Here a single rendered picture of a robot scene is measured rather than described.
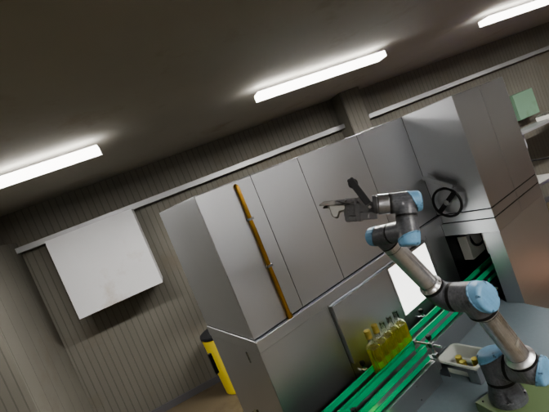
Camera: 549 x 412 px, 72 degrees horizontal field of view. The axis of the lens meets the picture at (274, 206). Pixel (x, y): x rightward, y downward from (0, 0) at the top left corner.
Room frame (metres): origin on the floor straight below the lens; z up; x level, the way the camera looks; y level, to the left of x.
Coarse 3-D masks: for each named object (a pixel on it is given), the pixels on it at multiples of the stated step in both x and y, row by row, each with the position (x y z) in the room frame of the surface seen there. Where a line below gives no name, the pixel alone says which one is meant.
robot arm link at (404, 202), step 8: (400, 192) 1.31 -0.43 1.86; (408, 192) 1.30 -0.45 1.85; (416, 192) 1.29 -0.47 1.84; (392, 200) 1.30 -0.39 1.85; (400, 200) 1.29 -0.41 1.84; (408, 200) 1.28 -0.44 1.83; (416, 200) 1.28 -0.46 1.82; (392, 208) 1.30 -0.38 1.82; (400, 208) 1.29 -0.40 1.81; (408, 208) 1.28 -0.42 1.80; (416, 208) 1.29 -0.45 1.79
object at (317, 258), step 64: (384, 128) 2.49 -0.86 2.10; (256, 192) 1.90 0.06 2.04; (320, 192) 2.11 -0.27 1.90; (384, 192) 2.37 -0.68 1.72; (192, 256) 2.02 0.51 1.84; (256, 256) 1.83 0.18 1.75; (320, 256) 2.02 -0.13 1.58; (384, 256) 2.24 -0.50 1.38; (448, 256) 2.58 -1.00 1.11; (256, 320) 1.76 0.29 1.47; (320, 320) 1.94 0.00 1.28; (256, 384) 1.90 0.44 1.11; (320, 384) 1.86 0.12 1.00
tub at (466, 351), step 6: (450, 348) 2.00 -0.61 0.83; (456, 348) 2.01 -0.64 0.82; (462, 348) 1.98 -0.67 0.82; (468, 348) 1.95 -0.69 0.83; (474, 348) 1.92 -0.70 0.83; (480, 348) 1.89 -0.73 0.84; (444, 354) 1.97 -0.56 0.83; (450, 354) 1.99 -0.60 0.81; (456, 354) 2.01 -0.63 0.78; (462, 354) 1.98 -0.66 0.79; (468, 354) 1.95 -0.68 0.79; (474, 354) 1.93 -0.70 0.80; (444, 360) 1.91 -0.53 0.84; (450, 360) 1.98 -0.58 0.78; (468, 360) 1.94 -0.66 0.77; (462, 366) 1.81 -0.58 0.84; (468, 366) 1.79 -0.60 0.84; (474, 366) 1.78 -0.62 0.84
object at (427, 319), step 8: (488, 264) 2.61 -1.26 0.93; (472, 272) 2.50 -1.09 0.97; (480, 272) 2.55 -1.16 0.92; (464, 280) 2.43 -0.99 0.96; (432, 312) 2.22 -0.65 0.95; (440, 312) 2.26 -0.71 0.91; (424, 320) 2.17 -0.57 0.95; (416, 328) 2.12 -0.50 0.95; (424, 328) 2.16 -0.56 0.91; (368, 368) 1.90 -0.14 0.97; (360, 376) 1.86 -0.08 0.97; (368, 376) 1.88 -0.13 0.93; (352, 384) 1.82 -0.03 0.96; (360, 384) 1.85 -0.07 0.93; (344, 392) 1.78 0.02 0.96; (352, 392) 1.81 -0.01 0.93; (336, 400) 1.75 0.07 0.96; (344, 400) 1.78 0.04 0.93; (328, 408) 1.72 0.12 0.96; (336, 408) 1.75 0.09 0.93
